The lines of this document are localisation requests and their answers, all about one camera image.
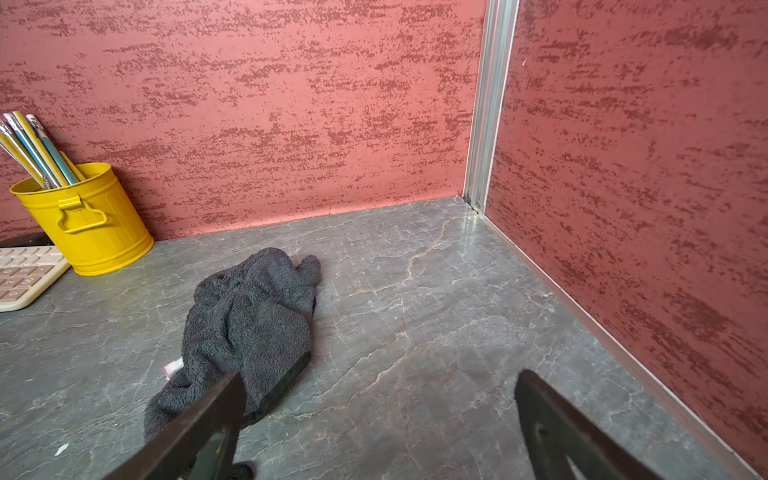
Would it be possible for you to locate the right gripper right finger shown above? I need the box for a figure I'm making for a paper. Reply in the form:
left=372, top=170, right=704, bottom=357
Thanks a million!
left=514, top=369, right=658, bottom=479

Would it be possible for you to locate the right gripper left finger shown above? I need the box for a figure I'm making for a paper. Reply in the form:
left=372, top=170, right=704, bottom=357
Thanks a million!
left=107, top=372, right=248, bottom=479

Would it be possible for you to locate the pink desk calculator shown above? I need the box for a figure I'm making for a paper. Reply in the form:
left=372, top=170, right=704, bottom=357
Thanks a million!
left=0, top=232, right=70, bottom=312

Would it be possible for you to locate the yellow pen cup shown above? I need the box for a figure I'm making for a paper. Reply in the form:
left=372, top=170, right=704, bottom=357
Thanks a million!
left=10, top=163, right=154, bottom=277

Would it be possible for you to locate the coloured pencils bundle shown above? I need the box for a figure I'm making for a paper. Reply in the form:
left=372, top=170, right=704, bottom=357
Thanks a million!
left=1, top=111, right=85, bottom=190

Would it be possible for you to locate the right aluminium corner post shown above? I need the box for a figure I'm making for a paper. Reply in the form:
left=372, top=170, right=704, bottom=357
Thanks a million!
left=462, top=0, right=520, bottom=215

